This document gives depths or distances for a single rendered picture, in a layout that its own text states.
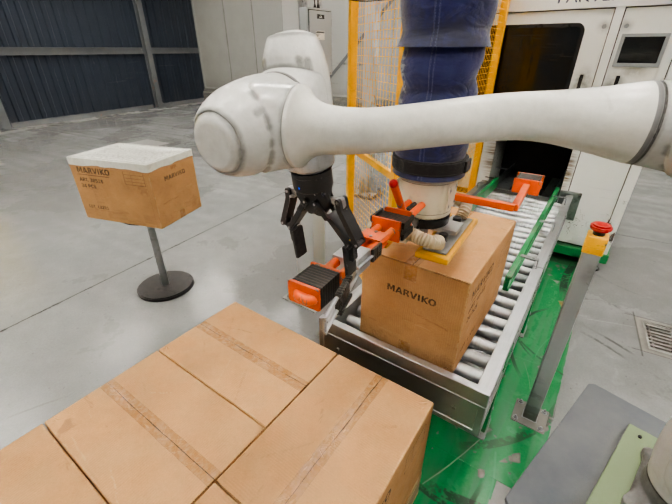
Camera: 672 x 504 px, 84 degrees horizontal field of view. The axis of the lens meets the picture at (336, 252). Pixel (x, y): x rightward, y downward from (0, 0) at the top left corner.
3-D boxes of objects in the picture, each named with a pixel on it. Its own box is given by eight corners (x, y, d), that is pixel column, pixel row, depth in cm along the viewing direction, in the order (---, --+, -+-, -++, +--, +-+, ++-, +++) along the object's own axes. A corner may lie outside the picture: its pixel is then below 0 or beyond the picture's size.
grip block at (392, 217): (381, 223, 107) (383, 204, 104) (413, 231, 102) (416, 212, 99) (368, 235, 101) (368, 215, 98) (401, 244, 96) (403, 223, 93)
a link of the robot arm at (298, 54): (290, 126, 69) (255, 150, 59) (274, 30, 61) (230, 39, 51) (345, 125, 66) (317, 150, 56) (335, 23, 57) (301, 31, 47)
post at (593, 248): (523, 407, 188) (588, 228, 140) (538, 414, 184) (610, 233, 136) (520, 417, 183) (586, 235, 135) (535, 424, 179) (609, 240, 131)
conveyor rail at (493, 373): (559, 216, 299) (566, 194, 290) (566, 218, 297) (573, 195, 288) (466, 423, 134) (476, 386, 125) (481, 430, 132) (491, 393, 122)
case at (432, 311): (420, 271, 198) (429, 200, 179) (497, 296, 178) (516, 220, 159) (359, 332, 156) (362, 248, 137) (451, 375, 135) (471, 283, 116)
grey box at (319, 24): (325, 74, 205) (324, 10, 191) (333, 74, 202) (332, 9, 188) (302, 76, 191) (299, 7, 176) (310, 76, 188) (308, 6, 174)
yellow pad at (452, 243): (449, 217, 135) (451, 204, 133) (477, 223, 130) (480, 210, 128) (414, 257, 110) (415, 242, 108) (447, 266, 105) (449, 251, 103)
